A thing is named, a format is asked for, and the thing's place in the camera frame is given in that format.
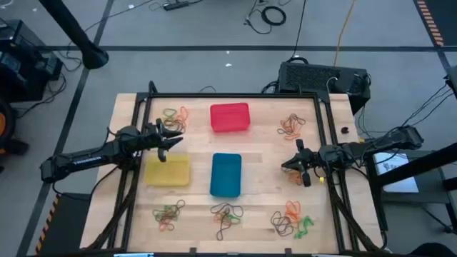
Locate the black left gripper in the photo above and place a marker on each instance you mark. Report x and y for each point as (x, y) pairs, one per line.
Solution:
(153, 137)

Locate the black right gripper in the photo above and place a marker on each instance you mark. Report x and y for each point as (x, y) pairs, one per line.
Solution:
(312, 158)

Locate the rubber band pile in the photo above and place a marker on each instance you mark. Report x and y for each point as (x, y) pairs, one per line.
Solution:
(178, 124)
(276, 214)

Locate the blue plastic basket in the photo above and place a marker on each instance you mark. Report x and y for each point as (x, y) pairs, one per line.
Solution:
(225, 175)

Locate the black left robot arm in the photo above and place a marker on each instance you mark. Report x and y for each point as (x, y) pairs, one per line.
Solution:
(85, 160)

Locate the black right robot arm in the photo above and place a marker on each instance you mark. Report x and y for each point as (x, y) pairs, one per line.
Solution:
(378, 142)

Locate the yellow plastic basket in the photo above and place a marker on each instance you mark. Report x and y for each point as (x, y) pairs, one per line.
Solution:
(168, 171)

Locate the small black round knob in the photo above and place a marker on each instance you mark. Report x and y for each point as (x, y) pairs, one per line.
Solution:
(345, 130)

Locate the red plastic basket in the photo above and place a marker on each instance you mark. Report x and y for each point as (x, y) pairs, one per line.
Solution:
(230, 118)

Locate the black computer case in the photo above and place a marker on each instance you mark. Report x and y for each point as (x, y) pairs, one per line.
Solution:
(307, 76)

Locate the white printed paper sheet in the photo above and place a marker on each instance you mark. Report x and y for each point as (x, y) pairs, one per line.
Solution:
(396, 178)

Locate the black metal stand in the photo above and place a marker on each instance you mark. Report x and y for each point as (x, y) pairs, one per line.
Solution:
(421, 164)

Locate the black hazard striped mat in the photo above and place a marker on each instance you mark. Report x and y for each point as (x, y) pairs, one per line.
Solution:
(71, 225)
(446, 18)

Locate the black power strip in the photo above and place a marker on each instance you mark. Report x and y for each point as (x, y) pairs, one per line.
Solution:
(175, 5)

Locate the black pole stand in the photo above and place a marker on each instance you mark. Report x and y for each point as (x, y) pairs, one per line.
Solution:
(69, 26)

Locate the black equipment cart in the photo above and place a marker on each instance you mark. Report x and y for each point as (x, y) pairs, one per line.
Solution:
(21, 71)

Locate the black metal table frame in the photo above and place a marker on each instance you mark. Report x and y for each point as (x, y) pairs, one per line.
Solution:
(232, 95)

